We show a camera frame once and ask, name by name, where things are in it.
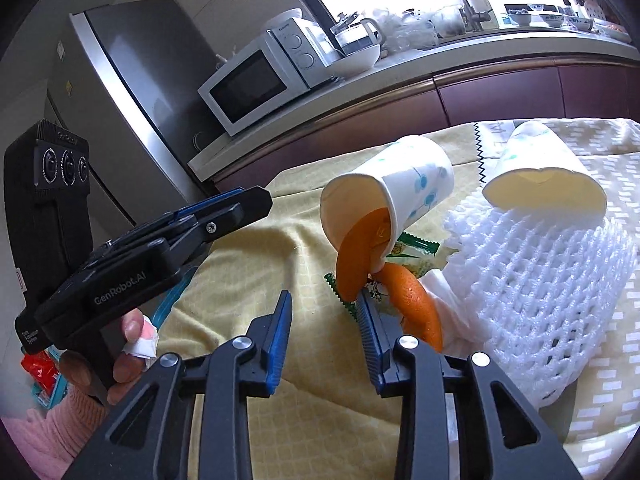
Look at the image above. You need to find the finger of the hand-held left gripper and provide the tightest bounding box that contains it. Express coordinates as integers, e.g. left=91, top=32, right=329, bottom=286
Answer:
left=164, top=186, right=274, bottom=267
left=104, top=187, right=251, bottom=247

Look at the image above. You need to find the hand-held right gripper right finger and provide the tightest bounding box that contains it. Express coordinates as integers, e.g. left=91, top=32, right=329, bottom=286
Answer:
left=355, top=292, right=583, bottom=480

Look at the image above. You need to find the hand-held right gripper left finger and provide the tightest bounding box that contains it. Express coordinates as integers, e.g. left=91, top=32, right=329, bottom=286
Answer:
left=62, top=290, right=293, bottom=480

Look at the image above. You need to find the orange peel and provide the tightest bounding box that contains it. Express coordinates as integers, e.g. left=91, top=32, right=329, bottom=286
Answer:
left=377, top=264, right=445, bottom=353
left=336, top=207, right=393, bottom=301

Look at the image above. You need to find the white tissue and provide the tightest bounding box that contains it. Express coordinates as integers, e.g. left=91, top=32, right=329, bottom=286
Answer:
left=400, top=267, right=496, bottom=361

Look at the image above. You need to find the white foam fruit net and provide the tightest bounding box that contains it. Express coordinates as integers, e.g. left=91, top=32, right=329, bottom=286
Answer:
left=442, top=205, right=638, bottom=408

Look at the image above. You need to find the person's left forearm pink sleeve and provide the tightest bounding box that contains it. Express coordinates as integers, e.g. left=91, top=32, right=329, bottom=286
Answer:
left=0, top=387, right=108, bottom=480

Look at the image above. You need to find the person's left hand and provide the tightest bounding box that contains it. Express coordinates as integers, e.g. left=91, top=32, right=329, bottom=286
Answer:
left=59, top=307, right=160, bottom=407

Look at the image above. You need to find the yellow tablecloth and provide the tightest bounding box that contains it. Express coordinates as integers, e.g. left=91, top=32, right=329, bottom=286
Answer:
left=155, top=122, right=501, bottom=480

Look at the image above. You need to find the green snack wrapper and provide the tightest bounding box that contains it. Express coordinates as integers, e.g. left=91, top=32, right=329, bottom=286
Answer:
left=324, top=272, right=386, bottom=318
left=387, top=232, right=441, bottom=261

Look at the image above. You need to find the white microwave oven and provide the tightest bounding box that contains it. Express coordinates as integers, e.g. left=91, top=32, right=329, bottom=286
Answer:
left=197, top=17, right=336, bottom=137

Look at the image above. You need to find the red packet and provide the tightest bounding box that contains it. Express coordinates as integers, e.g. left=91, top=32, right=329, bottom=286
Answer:
left=20, top=350, right=63, bottom=396

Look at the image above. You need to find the grey refrigerator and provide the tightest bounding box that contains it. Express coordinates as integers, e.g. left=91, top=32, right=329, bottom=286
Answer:
left=47, top=0, right=221, bottom=231

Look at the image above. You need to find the dotted paper cup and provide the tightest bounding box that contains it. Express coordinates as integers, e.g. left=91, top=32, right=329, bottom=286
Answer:
left=320, top=135, right=455, bottom=261
left=481, top=120, right=608, bottom=211

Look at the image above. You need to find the blue plastic bag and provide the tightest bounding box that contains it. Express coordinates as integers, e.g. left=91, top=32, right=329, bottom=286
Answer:
left=30, top=377, right=71, bottom=411

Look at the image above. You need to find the white bowl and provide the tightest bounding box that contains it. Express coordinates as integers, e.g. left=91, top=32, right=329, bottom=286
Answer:
left=327, top=44, right=382, bottom=76

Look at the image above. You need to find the white dish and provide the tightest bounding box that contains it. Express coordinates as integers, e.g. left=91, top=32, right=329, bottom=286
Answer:
left=265, top=8, right=305, bottom=28

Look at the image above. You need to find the glass kettle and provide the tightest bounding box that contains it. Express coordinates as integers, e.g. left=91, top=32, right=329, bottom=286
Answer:
left=332, top=12, right=383, bottom=53

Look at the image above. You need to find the pile of clear plastic bags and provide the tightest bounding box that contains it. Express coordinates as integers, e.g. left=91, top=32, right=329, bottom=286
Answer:
left=380, top=7, right=466, bottom=51

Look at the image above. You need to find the white kitchen counter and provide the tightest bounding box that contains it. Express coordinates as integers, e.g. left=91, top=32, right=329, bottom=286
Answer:
left=187, top=25, right=640, bottom=181

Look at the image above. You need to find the brown kitchen cabinet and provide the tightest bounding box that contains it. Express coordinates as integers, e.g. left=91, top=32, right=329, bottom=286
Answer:
left=210, top=60, right=640, bottom=196

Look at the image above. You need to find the white soap bottle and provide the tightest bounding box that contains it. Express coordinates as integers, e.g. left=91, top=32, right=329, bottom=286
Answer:
left=462, top=0, right=501, bottom=28

